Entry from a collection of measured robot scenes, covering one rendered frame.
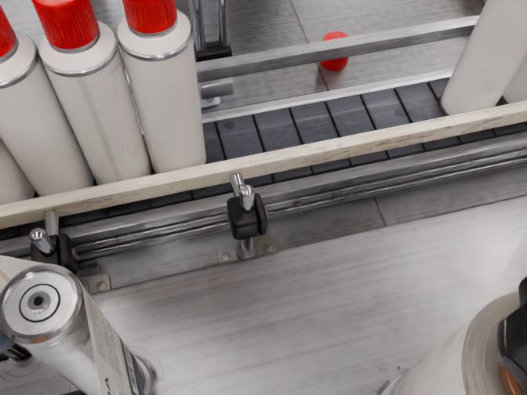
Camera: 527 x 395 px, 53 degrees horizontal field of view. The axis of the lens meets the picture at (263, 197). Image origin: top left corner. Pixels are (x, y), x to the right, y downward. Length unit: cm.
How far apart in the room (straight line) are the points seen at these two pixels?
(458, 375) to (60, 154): 32
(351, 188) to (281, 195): 7
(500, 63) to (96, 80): 34
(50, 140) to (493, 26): 37
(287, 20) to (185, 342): 44
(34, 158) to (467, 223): 37
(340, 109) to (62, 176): 28
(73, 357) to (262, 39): 49
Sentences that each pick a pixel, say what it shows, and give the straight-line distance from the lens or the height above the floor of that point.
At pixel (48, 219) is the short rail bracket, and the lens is 47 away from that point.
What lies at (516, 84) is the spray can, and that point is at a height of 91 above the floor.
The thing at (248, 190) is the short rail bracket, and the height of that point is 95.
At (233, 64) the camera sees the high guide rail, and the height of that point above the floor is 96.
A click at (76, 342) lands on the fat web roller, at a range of 27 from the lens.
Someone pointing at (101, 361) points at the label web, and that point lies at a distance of 26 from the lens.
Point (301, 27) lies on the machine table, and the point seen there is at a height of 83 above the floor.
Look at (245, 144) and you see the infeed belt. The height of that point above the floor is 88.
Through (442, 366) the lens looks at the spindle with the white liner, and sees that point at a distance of 29.
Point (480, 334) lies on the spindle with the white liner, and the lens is 27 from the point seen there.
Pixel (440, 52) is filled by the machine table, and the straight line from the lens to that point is 72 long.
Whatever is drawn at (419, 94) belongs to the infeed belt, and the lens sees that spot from 59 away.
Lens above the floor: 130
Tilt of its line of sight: 59 degrees down
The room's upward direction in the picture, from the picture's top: 3 degrees clockwise
